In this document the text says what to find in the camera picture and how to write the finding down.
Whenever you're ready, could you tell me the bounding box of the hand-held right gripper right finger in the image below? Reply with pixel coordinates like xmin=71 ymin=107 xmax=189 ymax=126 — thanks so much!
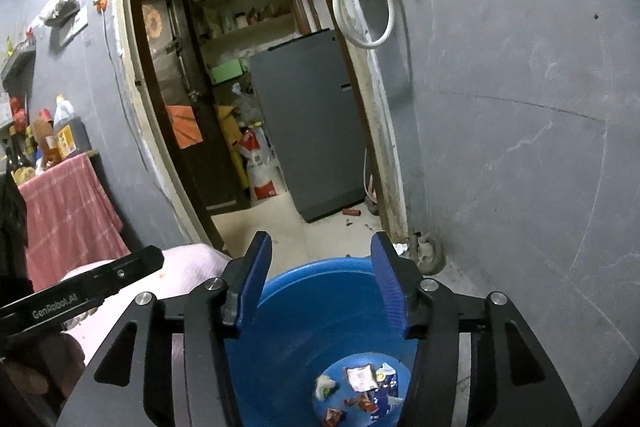
xmin=370 ymin=231 xmax=583 ymax=427

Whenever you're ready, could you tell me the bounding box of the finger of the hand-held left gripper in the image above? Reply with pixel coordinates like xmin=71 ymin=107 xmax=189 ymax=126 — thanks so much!
xmin=65 ymin=246 xmax=165 ymax=301

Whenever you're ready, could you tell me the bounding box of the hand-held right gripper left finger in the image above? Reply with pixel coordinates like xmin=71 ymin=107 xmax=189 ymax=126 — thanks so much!
xmin=55 ymin=231 xmax=273 ymax=427

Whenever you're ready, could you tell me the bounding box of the blue plastic bucket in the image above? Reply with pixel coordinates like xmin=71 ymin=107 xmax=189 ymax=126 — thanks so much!
xmin=225 ymin=257 xmax=426 ymax=427

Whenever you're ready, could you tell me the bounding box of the white printed paper scrap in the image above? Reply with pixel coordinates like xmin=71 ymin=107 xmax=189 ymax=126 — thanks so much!
xmin=345 ymin=364 xmax=376 ymax=392

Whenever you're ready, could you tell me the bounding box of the blue white snack wrapper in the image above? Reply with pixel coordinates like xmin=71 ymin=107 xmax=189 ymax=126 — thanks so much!
xmin=371 ymin=362 xmax=401 ymax=408

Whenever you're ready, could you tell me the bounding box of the white green wrapper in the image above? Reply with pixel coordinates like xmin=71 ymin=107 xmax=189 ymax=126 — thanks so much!
xmin=314 ymin=374 xmax=340 ymax=400

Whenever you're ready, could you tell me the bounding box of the person's left hand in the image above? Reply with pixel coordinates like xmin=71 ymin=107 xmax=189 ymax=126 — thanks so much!
xmin=0 ymin=329 xmax=87 ymax=405

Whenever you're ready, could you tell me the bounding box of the grey floor rag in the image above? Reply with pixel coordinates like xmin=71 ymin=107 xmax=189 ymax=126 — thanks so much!
xmin=407 ymin=232 xmax=446 ymax=275

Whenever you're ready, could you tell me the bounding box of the red checked cloth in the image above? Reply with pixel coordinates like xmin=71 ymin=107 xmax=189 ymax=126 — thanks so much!
xmin=17 ymin=152 xmax=132 ymax=293

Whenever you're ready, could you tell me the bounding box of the white red sack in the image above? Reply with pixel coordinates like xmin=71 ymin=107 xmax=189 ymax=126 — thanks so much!
xmin=237 ymin=124 xmax=281 ymax=202

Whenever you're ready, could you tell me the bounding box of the dark wooden door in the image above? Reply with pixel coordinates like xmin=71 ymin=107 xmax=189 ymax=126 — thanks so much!
xmin=135 ymin=0 xmax=251 ymax=212

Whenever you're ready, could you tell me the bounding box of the cooking oil jug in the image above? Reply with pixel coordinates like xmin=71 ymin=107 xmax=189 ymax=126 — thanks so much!
xmin=52 ymin=94 xmax=92 ymax=160

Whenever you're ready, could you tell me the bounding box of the yellow bag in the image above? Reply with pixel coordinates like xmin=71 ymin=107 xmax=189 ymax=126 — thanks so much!
xmin=215 ymin=104 xmax=251 ymax=188

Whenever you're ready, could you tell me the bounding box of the dark sauce bottle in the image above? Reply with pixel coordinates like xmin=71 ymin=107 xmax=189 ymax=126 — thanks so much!
xmin=2 ymin=139 xmax=26 ymax=175

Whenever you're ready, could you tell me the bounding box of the orange sauce bottle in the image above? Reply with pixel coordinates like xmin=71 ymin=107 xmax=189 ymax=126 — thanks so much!
xmin=32 ymin=108 xmax=61 ymax=168

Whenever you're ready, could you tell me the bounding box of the orange cloth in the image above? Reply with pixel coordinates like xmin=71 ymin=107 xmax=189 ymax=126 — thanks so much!
xmin=167 ymin=104 xmax=203 ymax=150

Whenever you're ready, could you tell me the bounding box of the grey refrigerator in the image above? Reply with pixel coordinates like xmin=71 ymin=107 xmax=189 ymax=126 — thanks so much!
xmin=248 ymin=28 xmax=368 ymax=223

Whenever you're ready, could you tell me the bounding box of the red hanging packet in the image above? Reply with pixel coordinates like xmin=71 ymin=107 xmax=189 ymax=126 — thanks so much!
xmin=10 ymin=99 xmax=28 ymax=130

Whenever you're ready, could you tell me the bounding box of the green box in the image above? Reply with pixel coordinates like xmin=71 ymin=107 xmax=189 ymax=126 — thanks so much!
xmin=207 ymin=59 xmax=244 ymax=85

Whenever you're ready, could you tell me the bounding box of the sunflower door decoration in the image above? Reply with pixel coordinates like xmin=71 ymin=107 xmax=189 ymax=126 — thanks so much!
xmin=141 ymin=4 xmax=166 ymax=38

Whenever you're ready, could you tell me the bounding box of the white wall cable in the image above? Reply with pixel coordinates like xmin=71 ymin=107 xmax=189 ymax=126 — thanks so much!
xmin=102 ymin=9 xmax=151 ymax=172

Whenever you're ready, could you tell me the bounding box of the wooden door frame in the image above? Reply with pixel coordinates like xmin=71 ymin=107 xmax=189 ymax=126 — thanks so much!
xmin=110 ymin=0 xmax=416 ymax=253

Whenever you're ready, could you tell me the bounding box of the metal wall rack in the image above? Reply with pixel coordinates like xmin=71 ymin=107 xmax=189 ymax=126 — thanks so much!
xmin=0 ymin=42 xmax=38 ymax=82

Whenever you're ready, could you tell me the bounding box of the wall switch panel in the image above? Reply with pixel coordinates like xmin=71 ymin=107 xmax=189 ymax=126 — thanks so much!
xmin=52 ymin=5 xmax=90 ymax=48

